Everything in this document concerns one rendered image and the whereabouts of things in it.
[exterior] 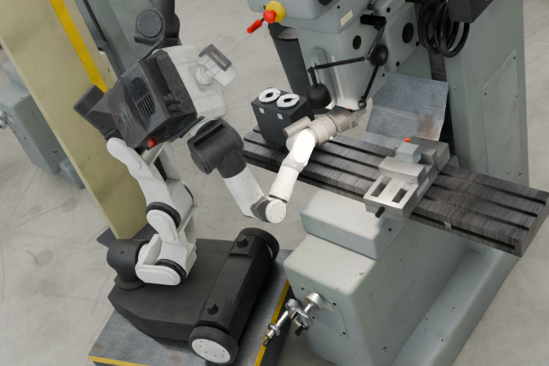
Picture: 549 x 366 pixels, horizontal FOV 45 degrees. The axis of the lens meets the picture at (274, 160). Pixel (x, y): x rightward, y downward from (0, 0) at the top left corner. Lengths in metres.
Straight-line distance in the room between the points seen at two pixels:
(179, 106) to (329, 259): 0.86
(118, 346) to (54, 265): 1.34
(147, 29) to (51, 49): 1.46
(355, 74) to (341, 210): 0.57
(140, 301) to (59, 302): 1.18
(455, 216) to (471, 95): 0.54
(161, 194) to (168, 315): 0.59
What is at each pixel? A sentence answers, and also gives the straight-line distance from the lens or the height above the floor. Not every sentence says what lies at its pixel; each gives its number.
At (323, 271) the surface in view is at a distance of 2.46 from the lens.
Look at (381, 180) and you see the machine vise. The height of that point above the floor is 1.05.
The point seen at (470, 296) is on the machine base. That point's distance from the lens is 3.05.
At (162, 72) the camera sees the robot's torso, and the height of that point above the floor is 1.67.
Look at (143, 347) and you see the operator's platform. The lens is 3.03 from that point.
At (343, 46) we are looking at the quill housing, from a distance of 2.08.
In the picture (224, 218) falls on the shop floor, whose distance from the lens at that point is 4.00.
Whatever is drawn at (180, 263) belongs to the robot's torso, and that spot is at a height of 0.73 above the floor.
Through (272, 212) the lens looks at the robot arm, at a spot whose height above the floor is 1.16.
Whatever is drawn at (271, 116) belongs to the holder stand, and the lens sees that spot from 2.64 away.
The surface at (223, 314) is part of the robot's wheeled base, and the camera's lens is 2.70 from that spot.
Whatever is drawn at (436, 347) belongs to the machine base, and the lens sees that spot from 2.91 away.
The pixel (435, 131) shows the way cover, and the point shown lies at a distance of 2.62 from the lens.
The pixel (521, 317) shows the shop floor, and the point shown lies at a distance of 3.23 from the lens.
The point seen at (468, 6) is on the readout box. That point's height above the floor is 1.57.
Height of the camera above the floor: 2.60
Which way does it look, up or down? 38 degrees down
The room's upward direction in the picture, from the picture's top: 19 degrees counter-clockwise
